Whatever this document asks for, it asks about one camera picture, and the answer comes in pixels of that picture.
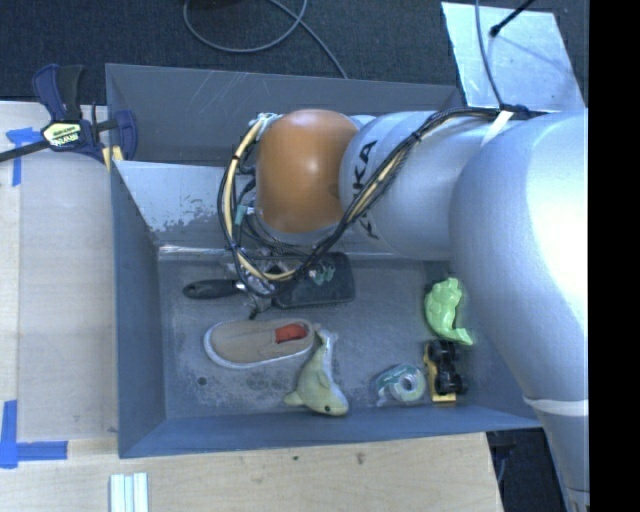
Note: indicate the clear green tape dispenser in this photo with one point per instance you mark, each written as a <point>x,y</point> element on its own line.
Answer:
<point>405,385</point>

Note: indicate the light green plastic toy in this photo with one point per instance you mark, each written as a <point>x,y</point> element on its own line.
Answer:
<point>442,310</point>

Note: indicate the tan slip-on shoe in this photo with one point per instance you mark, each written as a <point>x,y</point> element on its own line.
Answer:
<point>245,345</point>

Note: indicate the pale wood board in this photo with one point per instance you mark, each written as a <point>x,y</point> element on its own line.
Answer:
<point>65,300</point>

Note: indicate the yellow-green plush dolphin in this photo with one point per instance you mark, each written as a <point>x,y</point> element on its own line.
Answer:
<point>320,387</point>

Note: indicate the yellow and black toy car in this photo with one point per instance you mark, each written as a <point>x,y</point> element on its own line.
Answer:
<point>445,372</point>

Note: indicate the grey metal bin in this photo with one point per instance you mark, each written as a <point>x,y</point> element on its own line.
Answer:
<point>380,330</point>

